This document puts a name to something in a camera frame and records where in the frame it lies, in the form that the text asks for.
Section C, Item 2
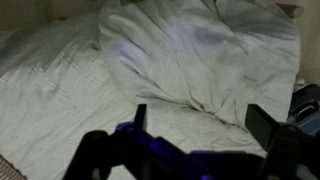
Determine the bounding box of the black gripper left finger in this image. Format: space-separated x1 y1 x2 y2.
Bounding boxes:
134 103 148 132

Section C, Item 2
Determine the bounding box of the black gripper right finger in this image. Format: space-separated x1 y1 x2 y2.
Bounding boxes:
245 103 280 152

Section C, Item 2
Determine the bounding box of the white duvet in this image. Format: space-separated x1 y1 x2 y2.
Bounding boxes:
97 0 302 129

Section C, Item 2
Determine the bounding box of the white checked bed sheet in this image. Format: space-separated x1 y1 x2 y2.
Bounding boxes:
0 13 268 180

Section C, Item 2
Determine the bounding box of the blue ribbed suitcase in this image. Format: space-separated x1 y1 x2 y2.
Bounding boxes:
285 83 320 138

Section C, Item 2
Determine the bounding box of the pink striped pillow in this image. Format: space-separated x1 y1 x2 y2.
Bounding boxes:
0 154 28 180

